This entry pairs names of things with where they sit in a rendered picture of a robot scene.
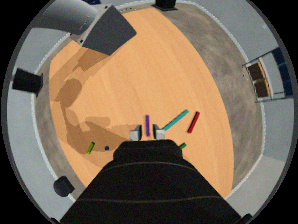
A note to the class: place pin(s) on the turquoise rod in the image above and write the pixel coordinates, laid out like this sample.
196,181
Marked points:
175,120

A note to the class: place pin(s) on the green rod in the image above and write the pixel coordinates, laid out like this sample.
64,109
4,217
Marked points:
183,145

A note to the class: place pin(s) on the dark red rod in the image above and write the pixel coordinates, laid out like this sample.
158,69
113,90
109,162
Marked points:
193,122

